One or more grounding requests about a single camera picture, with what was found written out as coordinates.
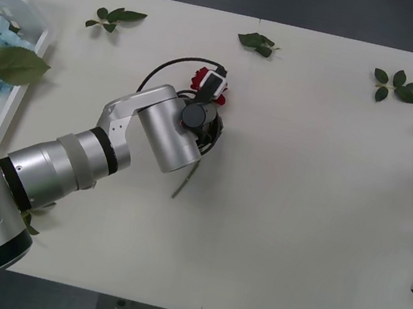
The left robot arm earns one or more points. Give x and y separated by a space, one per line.
68 166

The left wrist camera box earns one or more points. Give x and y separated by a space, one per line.
213 83

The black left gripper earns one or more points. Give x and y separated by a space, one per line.
214 116

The red rose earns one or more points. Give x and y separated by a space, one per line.
197 77

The green leaf twig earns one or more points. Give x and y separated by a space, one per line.
121 15
29 222
403 92
252 39

